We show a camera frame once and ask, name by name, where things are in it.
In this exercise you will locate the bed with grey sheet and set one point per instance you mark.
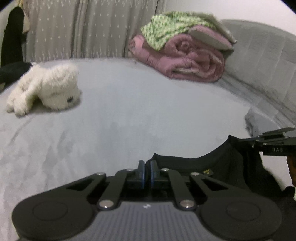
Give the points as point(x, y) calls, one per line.
point(138, 111)

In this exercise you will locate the black hanging garment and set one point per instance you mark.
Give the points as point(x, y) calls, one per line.
point(12, 37)

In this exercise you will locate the white plush dog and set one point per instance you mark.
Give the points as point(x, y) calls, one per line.
point(50, 90)

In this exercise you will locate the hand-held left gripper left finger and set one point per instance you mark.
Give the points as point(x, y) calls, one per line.
point(141, 172)

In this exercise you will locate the pink grey pillow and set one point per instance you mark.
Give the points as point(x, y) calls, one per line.
point(212, 38)

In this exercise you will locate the grey sweater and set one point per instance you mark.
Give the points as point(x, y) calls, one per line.
point(259, 122)

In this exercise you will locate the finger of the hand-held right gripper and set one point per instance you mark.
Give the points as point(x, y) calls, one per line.
point(272, 138)

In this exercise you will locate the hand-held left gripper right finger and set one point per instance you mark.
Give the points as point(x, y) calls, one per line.
point(153, 172)

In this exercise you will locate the beige hanging cloth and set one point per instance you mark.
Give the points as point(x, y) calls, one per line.
point(25, 16)

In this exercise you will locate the grey star curtain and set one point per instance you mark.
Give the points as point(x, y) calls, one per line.
point(87, 30)

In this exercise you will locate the black t-shirt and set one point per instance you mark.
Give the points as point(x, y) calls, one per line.
point(231, 166)

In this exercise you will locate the white grey pillow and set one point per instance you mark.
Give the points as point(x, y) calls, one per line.
point(225, 30)

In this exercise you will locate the person's right hand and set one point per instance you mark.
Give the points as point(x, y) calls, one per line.
point(292, 171)

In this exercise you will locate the black crumpled garment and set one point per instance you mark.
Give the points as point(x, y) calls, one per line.
point(13, 73)

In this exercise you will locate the green patterned cloth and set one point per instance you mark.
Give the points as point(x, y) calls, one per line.
point(166, 27)

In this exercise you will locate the grey padded headboard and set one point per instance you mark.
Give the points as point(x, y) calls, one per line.
point(261, 64)

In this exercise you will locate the pink folded quilt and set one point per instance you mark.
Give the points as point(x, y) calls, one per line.
point(185, 62)

